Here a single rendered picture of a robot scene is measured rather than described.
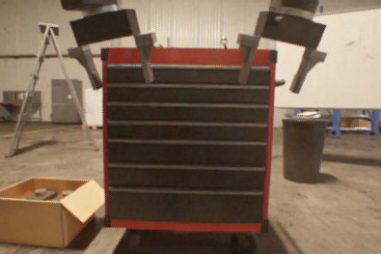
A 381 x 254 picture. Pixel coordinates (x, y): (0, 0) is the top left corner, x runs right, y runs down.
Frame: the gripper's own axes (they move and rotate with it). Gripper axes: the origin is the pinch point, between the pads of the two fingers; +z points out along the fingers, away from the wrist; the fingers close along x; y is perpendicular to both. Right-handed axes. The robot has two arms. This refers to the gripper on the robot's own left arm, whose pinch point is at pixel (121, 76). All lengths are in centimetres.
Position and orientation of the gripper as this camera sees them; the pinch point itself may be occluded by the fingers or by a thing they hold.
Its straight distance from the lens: 51.3
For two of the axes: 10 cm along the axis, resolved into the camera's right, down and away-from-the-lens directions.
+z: 1.6, 8.8, 4.5
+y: 1.3, -4.7, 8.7
